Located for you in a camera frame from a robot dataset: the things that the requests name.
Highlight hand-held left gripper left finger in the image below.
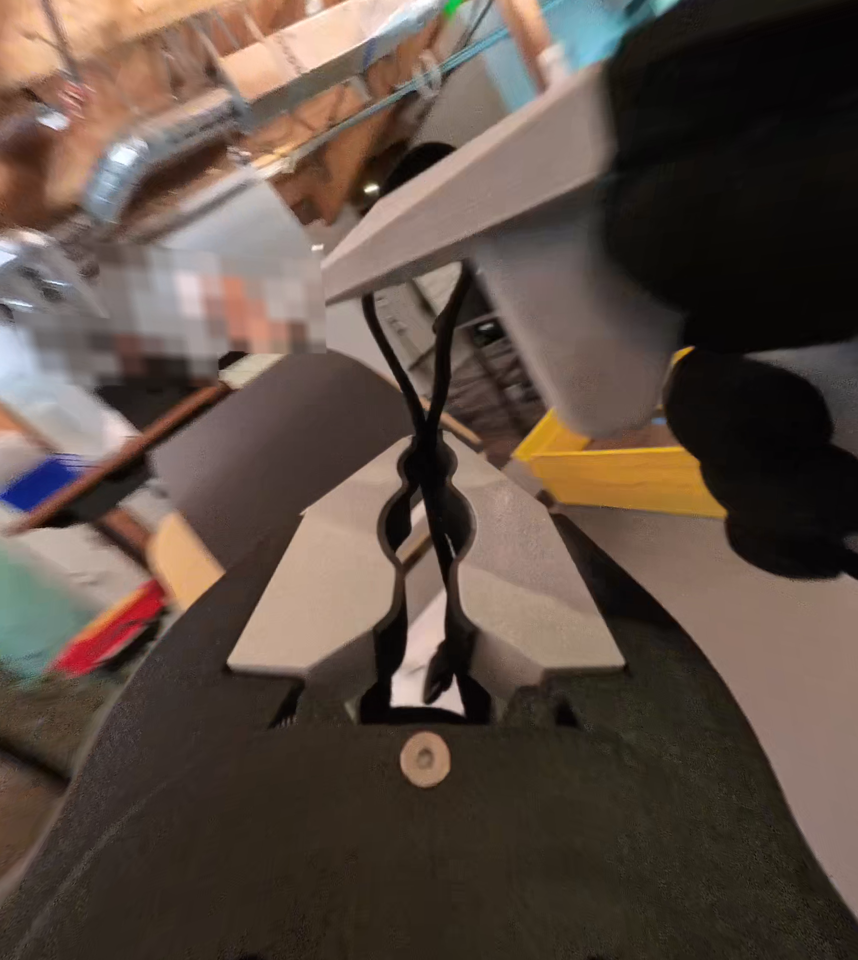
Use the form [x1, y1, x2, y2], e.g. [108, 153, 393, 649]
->
[227, 435, 427, 706]

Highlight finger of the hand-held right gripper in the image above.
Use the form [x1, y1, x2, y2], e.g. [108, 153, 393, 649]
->
[471, 180, 688, 439]
[321, 60, 617, 309]

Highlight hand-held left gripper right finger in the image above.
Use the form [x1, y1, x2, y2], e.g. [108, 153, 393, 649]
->
[437, 440, 626, 706]

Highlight black velcro strap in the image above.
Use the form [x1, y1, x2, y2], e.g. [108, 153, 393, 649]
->
[362, 258, 482, 706]

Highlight person's right forearm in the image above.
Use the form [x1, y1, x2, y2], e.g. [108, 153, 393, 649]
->
[602, 0, 858, 354]

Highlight person's right hand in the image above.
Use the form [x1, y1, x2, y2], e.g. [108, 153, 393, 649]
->
[662, 348, 858, 583]

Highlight yellow plastic bin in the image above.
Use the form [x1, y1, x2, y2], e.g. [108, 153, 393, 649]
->
[512, 348, 730, 520]

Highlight wooden board with black mat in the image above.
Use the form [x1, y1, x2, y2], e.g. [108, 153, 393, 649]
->
[144, 350, 487, 609]

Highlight long red bin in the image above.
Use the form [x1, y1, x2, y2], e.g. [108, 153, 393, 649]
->
[51, 582, 170, 679]

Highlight wooden standing desk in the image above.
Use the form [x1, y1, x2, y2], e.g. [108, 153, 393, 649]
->
[6, 378, 238, 537]

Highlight small blue bin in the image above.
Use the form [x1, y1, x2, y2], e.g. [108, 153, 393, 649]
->
[0, 455, 88, 514]

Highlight silver ceiling duct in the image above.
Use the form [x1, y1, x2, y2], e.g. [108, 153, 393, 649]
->
[77, 90, 250, 226]

